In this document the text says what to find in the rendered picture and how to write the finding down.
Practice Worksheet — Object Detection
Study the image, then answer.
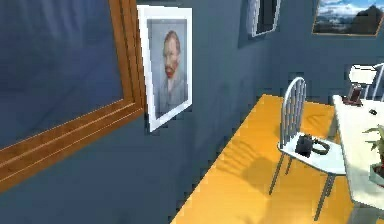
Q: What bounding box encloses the dark red brown box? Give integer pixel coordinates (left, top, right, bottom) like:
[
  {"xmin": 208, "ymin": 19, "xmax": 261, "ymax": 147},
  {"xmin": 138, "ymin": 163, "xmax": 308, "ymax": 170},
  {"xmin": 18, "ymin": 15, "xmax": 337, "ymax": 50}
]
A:
[{"xmin": 342, "ymin": 83, "xmax": 365, "ymax": 107}]

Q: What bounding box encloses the white framed portrait picture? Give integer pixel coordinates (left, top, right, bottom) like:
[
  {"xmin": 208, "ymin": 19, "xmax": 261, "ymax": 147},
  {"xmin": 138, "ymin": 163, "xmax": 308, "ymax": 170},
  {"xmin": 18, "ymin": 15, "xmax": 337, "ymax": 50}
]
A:
[{"xmin": 136, "ymin": 4, "xmax": 194, "ymax": 134}]

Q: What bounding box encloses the white framed dark picture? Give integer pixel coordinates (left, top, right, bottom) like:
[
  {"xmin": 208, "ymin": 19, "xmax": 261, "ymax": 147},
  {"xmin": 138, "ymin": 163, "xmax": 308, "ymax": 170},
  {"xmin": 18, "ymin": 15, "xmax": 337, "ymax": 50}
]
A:
[{"xmin": 246, "ymin": 0, "xmax": 282, "ymax": 38}]

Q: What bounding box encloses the wooden framed window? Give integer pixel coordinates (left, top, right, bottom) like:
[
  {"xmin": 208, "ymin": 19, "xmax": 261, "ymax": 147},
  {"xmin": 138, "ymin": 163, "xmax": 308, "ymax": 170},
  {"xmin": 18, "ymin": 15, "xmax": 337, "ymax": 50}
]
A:
[{"xmin": 0, "ymin": 0, "xmax": 147, "ymax": 194}]

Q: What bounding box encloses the white table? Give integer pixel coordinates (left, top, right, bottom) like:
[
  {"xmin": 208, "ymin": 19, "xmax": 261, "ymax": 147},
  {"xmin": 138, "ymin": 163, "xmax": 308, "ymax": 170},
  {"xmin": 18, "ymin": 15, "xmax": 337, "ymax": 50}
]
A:
[{"xmin": 327, "ymin": 94, "xmax": 384, "ymax": 224}]

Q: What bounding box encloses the wooden framed landscape picture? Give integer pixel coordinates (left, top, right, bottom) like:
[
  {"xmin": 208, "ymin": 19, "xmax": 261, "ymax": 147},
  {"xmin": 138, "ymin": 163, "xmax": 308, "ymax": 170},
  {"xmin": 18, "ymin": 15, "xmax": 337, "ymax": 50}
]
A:
[{"xmin": 311, "ymin": 0, "xmax": 384, "ymax": 38}]

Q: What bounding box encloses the green house plant in pot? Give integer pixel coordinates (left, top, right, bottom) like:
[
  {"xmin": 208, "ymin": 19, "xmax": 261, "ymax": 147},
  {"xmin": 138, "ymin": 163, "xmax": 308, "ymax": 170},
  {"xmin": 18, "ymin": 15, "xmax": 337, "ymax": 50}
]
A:
[{"xmin": 362, "ymin": 124, "xmax": 384, "ymax": 189}]

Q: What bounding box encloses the black object with strap loop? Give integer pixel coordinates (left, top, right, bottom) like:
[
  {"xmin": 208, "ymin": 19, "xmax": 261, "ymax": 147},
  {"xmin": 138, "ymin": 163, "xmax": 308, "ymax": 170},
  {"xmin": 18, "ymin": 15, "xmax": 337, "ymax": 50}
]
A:
[{"xmin": 294, "ymin": 133, "xmax": 332, "ymax": 158}]

